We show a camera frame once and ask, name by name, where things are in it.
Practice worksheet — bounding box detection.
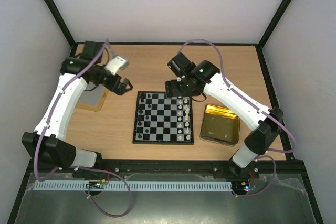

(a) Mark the black grey chess board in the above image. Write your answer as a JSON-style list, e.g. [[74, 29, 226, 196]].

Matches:
[[132, 91, 194, 145]]

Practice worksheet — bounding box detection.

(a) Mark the gold metal tin tray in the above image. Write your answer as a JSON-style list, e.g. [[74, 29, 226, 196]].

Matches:
[[199, 104, 240, 146]]

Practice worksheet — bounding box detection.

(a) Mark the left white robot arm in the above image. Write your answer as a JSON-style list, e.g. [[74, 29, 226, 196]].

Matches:
[[22, 41, 133, 171]]

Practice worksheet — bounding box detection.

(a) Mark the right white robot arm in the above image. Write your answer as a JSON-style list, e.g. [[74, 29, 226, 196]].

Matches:
[[165, 59, 283, 178]]

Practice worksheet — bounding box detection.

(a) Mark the silver tin lid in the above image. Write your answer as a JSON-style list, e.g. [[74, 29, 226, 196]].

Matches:
[[76, 85, 109, 112]]

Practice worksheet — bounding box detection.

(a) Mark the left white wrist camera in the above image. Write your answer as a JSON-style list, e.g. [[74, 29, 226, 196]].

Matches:
[[104, 56, 129, 75]]

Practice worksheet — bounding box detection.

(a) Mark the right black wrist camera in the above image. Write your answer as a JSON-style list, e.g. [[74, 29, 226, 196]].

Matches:
[[167, 52, 196, 78]]

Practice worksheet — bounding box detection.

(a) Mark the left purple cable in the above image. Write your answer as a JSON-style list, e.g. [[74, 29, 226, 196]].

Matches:
[[34, 38, 134, 217]]

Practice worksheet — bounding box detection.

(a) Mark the purple cable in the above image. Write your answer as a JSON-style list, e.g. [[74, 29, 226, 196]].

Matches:
[[178, 39, 297, 198], [34, 38, 134, 217]]

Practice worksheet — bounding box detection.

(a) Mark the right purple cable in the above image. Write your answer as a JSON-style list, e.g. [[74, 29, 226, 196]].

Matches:
[[178, 39, 297, 198]]

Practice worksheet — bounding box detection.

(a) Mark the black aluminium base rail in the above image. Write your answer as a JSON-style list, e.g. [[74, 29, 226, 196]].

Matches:
[[72, 158, 260, 180]]

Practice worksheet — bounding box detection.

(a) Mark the white slotted cable duct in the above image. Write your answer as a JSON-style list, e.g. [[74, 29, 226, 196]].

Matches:
[[33, 180, 232, 191]]

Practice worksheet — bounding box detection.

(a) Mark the black enclosure frame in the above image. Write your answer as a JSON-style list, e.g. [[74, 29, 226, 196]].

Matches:
[[8, 0, 323, 223]]

